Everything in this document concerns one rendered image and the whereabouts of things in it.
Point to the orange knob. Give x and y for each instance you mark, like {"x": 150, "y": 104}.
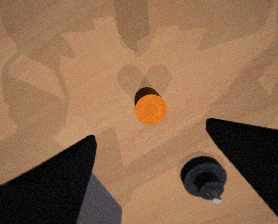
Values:
{"x": 150, "y": 108}

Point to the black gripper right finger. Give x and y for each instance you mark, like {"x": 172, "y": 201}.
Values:
{"x": 253, "y": 150}

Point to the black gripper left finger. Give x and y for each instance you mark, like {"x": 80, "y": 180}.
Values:
{"x": 51, "y": 192}

